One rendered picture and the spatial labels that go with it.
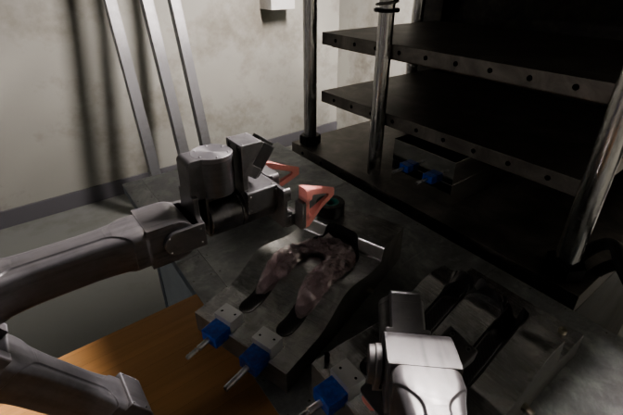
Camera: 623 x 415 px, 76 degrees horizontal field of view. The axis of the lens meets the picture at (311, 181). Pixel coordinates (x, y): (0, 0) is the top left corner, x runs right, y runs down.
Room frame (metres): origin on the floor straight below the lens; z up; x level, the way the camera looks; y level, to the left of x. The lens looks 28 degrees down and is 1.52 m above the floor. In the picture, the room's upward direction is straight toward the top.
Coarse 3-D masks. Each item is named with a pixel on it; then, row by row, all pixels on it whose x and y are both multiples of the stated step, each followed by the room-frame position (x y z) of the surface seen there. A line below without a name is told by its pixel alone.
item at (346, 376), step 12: (348, 360) 0.47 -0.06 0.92; (336, 372) 0.44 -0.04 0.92; (348, 372) 0.44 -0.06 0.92; (360, 372) 0.44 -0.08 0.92; (324, 384) 0.43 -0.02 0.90; (336, 384) 0.43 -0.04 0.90; (348, 384) 0.42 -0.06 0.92; (360, 384) 0.43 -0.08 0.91; (324, 396) 0.41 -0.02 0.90; (336, 396) 0.41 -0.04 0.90; (348, 396) 0.41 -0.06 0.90; (312, 408) 0.40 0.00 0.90; (324, 408) 0.40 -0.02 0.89; (336, 408) 0.40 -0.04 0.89
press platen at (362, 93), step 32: (352, 96) 1.68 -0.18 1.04; (416, 96) 1.68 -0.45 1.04; (448, 96) 1.68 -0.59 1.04; (480, 96) 1.68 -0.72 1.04; (512, 96) 1.68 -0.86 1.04; (544, 96) 1.68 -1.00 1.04; (416, 128) 1.34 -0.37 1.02; (448, 128) 1.29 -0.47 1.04; (480, 128) 1.29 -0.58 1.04; (512, 128) 1.29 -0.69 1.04; (544, 128) 1.29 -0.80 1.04; (576, 128) 1.29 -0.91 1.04; (480, 160) 1.13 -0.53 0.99; (512, 160) 1.05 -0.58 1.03; (544, 160) 1.03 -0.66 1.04; (576, 160) 1.03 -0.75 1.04; (576, 192) 0.91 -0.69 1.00
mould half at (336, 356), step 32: (416, 288) 0.65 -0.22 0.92; (448, 320) 0.56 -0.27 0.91; (480, 320) 0.55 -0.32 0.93; (544, 320) 0.61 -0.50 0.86; (352, 352) 0.51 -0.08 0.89; (512, 352) 0.48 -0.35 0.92; (544, 352) 0.47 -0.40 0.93; (480, 384) 0.44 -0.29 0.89; (512, 384) 0.43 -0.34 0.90; (544, 384) 0.49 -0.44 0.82
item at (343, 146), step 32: (352, 128) 1.99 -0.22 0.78; (320, 160) 1.62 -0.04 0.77; (352, 160) 1.58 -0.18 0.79; (384, 160) 1.58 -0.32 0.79; (384, 192) 1.30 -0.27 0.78; (480, 192) 1.30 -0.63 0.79; (512, 192) 1.30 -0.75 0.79; (544, 192) 1.30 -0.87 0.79; (608, 192) 1.30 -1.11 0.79; (448, 224) 1.08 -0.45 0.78; (480, 224) 1.08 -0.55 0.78; (512, 224) 1.08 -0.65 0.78; (544, 224) 1.08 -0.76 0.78; (608, 224) 1.08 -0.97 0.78; (480, 256) 0.97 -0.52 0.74; (512, 256) 0.92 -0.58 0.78; (544, 256) 0.92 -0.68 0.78; (608, 256) 0.92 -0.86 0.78; (544, 288) 0.82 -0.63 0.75; (576, 288) 0.79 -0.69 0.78
